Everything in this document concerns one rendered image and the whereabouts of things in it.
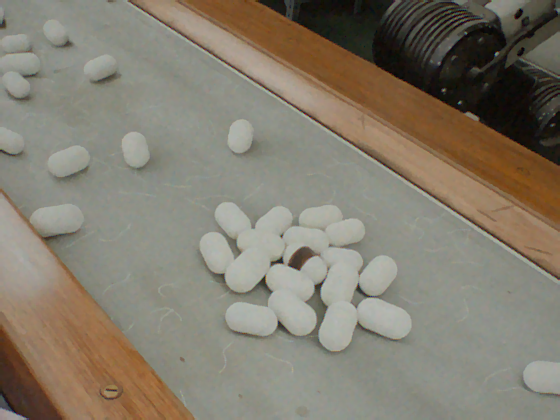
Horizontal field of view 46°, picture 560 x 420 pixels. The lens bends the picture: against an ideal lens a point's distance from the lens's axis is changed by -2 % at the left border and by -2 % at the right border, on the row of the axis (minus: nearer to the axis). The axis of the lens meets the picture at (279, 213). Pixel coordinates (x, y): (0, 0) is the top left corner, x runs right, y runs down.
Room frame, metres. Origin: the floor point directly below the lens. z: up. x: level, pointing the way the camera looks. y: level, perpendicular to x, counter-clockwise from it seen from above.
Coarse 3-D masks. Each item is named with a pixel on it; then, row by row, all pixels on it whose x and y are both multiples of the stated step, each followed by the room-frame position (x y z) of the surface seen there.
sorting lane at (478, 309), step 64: (0, 0) 0.77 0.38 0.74; (64, 0) 0.80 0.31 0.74; (64, 64) 0.63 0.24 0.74; (128, 64) 0.65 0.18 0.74; (192, 64) 0.67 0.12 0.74; (64, 128) 0.50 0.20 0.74; (128, 128) 0.52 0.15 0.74; (192, 128) 0.53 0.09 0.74; (256, 128) 0.55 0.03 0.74; (320, 128) 0.57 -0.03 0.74; (64, 192) 0.41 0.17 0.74; (128, 192) 0.42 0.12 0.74; (192, 192) 0.44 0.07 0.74; (256, 192) 0.45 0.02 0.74; (320, 192) 0.46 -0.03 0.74; (384, 192) 0.48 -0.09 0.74; (64, 256) 0.34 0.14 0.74; (128, 256) 0.35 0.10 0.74; (192, 256) 0.36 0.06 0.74; (448, 256) 0.40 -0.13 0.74; (512, 256) 0.42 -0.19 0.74; (128, 320) 0.29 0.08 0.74; (192, 320) 0.30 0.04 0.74; (320, 320) 0.32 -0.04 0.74; (448, 320) 0.33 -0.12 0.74; (512, 320) 0.34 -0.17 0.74; (192, 384) 0.25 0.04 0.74; (256, 384) 0.26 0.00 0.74; (320, 384) 0.26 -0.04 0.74; (384, 384) 0.27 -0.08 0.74; (448, 384) 0.28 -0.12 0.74; (512, 384) 0.28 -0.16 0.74
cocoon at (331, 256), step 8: (328, 248) 0.37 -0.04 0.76; (336, 248) 0.37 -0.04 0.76; (320, 256) 0.37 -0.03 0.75; (328, 256) 0.36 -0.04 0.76; (336, 256) 0.36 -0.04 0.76; (344, 256) 0.36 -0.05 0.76; (352, 256) 0.37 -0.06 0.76; (360, 256) 0.37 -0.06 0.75; (328, 264) 0.36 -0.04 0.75; (352, 264) 0.36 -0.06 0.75; (360, 264) 0.36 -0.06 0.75
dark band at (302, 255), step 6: (306, 246) 0.37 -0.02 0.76; (294, 252) 0.36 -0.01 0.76; (300, 252) 0.36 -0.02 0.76; (306, 252) 0.36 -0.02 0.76; (312, 252) 0.36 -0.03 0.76; (294, 258) 0.35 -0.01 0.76; (300, 258) 0.35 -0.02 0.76; (306, 258) 0.35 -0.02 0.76; (288, 264) 0.35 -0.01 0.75; (294, 264) 0.35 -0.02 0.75; (300, 264) 0.35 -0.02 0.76; (300, 270) 0.35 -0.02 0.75
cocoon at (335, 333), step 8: (336, 304) 0.31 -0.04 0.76; (344, 304) 0.31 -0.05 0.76; (328, 312) 0.31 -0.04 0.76; (336, 312) 0.30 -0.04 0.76; (344, 312) 0.31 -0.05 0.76; (352, 312) 0.31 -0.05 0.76; (328, 320) 0.30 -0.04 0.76; (336, 320) 0.30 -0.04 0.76; (344, 320) 0.30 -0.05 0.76; (352, 320) 0.30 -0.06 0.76; (320, 328) 0.29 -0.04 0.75; (328, 328) 0.29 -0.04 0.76; (336, 328) 0.29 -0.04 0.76; (344, 328) 0.29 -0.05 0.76; (352, 328) 0.30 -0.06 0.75; (320, 336) 0.29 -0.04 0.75; (328, 336) 0.29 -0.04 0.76; (336, 336) 0.29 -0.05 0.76; (344, 336) 0.29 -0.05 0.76; (328, 344) 0.29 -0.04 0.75; (336, 344) 0.28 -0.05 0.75; (344, 344) 0.29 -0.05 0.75
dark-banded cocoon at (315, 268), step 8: (288, 248) 0.36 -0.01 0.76; (296, 248) 0.36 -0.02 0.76; (288, 256) 0.36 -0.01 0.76; (304, 264) 0.35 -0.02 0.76; (312, 264) 0.35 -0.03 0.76; (320, 264) 0.35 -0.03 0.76; (304, 272) 0.34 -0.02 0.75; (312, 272) 0.34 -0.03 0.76; (320, 272) 0.35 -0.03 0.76; (312, 280) 0.34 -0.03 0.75; (320, 280) 0.34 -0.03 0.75
